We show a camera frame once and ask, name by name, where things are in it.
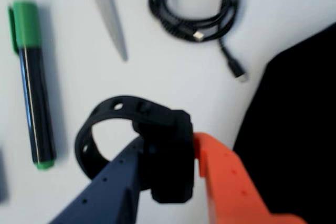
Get blue-grey gripper finger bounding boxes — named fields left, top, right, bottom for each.
left=48, top=135, right=145, bottom=224

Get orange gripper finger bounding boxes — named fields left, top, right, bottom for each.
left=193, top=132, right=308, bottom=224

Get black bike light with strap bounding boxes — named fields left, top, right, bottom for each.
left=75, top=95, right=195, bottom=204

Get black fabric bag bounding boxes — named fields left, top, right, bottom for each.
left=232, top=22, right=336, bottom=224

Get black marker with green cap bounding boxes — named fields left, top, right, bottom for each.
left=7, top=0, right=57, bottom=171

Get blue handled scissors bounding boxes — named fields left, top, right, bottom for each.
left=83, top=0, right=129, bottom=62

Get coiled black usb cable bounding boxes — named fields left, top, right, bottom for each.
left=148, top=0, right=249, bottom=82

